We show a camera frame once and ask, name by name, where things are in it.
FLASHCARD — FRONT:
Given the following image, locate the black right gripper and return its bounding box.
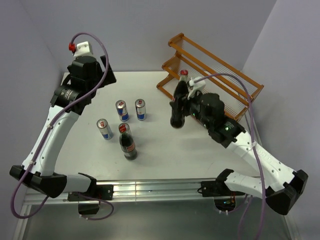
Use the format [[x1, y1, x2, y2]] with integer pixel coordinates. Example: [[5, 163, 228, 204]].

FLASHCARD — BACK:
[[169, 87, 213, 129]]

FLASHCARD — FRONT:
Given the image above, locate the cola glass bottle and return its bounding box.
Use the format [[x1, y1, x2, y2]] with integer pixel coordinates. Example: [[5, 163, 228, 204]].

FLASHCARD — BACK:
[[118, 123, 138, 161], [169, 69, 189, 129]]

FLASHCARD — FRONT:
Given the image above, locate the energy drink can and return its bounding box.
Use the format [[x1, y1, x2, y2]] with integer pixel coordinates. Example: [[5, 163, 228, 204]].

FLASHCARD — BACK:
[[96, 118, 113, 140], [115, 100, 129, 122], [135, 98, 146, 121]]

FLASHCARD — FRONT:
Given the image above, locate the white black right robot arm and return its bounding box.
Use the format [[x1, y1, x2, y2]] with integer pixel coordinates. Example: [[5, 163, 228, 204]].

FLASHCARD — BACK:
[[170, 93, 308, 216]]

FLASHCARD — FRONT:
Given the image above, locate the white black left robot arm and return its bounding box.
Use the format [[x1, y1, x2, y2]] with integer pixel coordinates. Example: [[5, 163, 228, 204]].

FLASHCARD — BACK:
[[9, 55, 117, 200]]

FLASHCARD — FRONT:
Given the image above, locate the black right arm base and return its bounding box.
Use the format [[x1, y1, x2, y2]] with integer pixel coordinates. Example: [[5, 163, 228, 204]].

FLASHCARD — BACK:
[[197, 180, 236, 213]]

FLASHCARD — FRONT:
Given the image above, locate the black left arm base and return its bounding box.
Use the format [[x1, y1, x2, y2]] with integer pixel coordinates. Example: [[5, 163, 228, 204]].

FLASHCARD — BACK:
[[67, 184, 114, 218]]

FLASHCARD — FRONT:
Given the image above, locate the orange wooden two-tier shelf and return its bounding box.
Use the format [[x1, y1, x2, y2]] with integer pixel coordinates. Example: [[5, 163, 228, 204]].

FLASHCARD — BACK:
[[156, 33, 264, 121]]

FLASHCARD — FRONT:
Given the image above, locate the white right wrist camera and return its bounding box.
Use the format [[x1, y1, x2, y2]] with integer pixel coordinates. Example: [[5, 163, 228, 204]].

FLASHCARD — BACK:
[[187, 76, 206, 100]]

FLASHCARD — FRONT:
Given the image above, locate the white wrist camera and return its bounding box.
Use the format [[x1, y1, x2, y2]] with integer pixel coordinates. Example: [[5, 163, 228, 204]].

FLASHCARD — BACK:
[[187, 76, 206, 100], [68, 41, 93, 58]]

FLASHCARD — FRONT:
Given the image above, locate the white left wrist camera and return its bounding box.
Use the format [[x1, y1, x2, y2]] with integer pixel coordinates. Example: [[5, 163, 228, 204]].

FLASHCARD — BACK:
[[68, 41, 93, 58]]

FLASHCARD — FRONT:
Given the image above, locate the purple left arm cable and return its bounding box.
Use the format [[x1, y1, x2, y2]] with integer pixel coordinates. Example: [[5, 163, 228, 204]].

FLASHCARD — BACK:
[[10, 31, 110, 220]]

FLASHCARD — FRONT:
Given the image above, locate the aluminium mounting rail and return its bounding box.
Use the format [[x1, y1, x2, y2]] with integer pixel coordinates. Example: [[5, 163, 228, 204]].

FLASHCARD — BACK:
[[22, 178, 214, 206]]

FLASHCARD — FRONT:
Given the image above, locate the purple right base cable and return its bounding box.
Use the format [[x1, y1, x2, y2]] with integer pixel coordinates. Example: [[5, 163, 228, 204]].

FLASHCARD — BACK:
[[226, 194, 253, 216]]

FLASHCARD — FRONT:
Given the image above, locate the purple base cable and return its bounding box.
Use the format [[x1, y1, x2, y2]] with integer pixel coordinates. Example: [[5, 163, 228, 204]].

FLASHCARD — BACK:
[[226, 194, 253, 216], [74, 192, 115, 221]]

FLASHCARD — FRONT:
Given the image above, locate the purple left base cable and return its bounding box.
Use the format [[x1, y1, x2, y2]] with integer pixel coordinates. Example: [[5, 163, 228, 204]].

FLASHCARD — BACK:
[[74, 192, 115, 221]]

